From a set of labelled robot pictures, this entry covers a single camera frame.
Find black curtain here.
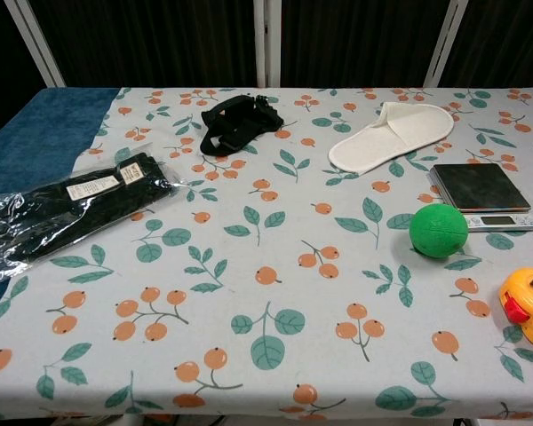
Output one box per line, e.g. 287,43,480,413
0,0,533,147

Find green ball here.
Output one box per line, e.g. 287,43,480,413
409,203,470,258

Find black strap harness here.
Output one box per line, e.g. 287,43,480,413
198,93,285,156

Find white disposable slipper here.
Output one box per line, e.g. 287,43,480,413
328,101,455,174

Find yellow tape measure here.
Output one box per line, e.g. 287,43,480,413
497,267,533,354

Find digital kitchen scale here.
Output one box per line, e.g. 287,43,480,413
428,162,533,233

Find black socks in plastic bag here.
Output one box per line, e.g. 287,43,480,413
0,152,184,284

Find floral print tablecloth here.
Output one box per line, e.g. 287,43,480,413
0,86,533,422

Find white frame post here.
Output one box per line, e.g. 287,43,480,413
253,0,283,89
423,0,470,89
7,0,67,88

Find blue velvet cloth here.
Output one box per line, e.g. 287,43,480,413
0,87,122,328

